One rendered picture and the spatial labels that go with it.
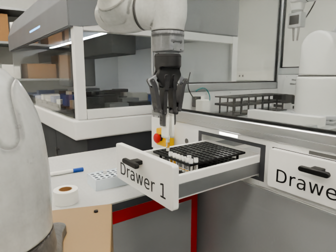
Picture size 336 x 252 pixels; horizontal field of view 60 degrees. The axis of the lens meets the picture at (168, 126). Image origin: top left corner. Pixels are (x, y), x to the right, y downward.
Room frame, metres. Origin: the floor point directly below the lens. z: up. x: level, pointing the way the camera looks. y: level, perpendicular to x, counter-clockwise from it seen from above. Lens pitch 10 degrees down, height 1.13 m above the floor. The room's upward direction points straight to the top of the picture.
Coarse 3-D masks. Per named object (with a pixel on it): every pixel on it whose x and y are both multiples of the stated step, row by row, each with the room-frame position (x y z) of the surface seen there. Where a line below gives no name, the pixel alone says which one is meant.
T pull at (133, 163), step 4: (124, 160) 0.74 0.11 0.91; (128, 160) 0.73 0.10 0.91; (132, 160) 0.73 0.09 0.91; (136, 160) 0.73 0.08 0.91; (140, 160) 0.73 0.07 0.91; (128, 164) 0.72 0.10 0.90; (132, 164) 0.71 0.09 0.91; (136, 164) 0.70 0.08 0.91; (140, 164) 0.73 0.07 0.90; (136, 168) 0.70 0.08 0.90
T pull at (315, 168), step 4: (300, 168) 0.68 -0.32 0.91; (304, 168) 0.67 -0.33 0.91; (308, 168) 0.67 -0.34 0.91; (312, 168) 0.66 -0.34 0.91; (316, 168) 0.67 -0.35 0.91; (320, 168) 0.67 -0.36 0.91; (324, 168) 0.67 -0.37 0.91; (308, 172) 0.67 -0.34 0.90; (312, 172) 0.66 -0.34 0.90; (316, 172) 0.65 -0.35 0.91; (320, 172) 0.64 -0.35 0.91; (324, 172) 0.64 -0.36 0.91; (328, 172) 0.64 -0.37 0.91; (320, 176) 0.64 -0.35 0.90; (324, 176) 0.64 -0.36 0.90; (328, 176) 0.63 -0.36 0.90
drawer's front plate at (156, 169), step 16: (144, 160) 0.73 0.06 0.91; (160, 160) 0.68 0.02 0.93; (128, 176) 0.80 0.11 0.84; (144, 176) 0.73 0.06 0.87; (160, 176) 0.67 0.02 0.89; (176, 176) 0.64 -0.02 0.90; (144, 192) 0.73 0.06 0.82; (160, 192) 0.67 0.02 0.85; (176, 192) 0.64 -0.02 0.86; (176, 208) 0.64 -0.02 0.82
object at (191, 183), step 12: (180, 144) 0.98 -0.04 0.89; (240, 156) 0.92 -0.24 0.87; (252, 156) 0.83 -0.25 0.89; (204, 168) 0.72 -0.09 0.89; (216, 168) 0.74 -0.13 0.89; (228, 168) 0.77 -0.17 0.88; (240, 168) 0.79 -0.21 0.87; (252, 168) 0.82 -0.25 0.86; (180, 180) 0.67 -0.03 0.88; (192, 180) 0.69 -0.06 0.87; (204, 180) 0.71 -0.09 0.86; (216, 180) 0.74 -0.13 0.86; (228, 180) 0.76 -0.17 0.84; (180, 192) 0.66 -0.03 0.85; (192, 192) 0.69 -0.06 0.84
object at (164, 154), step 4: (156, 152) 0.86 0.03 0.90; (160, 152) 0.86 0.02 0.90; (164, 152) 0.85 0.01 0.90; (164, 156) 0.83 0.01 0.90; (168, 156) 0.81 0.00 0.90; (176, 160) 0.78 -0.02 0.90; (180, 160) 0.77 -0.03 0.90; (184, 164) 0.75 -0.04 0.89; (188, 164) 0.74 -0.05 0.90; (192, 164) 0.74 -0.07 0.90
